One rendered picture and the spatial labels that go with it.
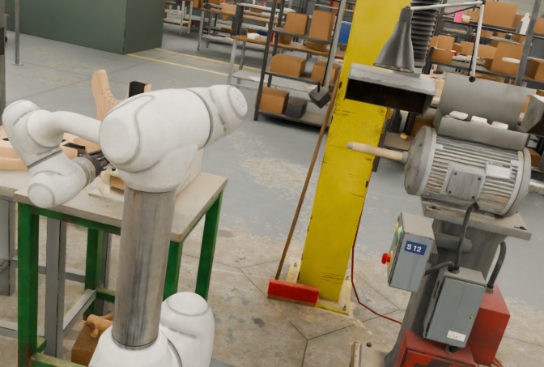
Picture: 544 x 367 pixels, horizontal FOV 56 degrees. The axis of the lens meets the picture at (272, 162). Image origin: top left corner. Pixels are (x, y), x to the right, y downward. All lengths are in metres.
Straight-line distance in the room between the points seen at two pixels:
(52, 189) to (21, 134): 0.16
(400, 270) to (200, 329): 0.68
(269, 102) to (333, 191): 3.97
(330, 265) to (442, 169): 1.44
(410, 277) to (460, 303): 0.29
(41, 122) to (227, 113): 0.57
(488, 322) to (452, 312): 0.20
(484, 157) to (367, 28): 1.10
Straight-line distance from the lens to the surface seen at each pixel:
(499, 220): 1.97
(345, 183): 2.88
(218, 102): 1.04
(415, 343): 2.06
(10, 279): 3.04
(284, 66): 6.63
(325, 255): 3.07
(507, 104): 1.99
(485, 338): 2.15
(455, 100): 1.96
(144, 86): 1.82
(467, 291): 1.92
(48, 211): 1.97
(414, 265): 1.69
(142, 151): 0.91
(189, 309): 1.34
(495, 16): 6.65
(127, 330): 1.17
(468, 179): 1.81
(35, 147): 1.46
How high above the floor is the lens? 1.77
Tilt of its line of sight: 20 degrees down
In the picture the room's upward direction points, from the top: 10 degrees clockwise
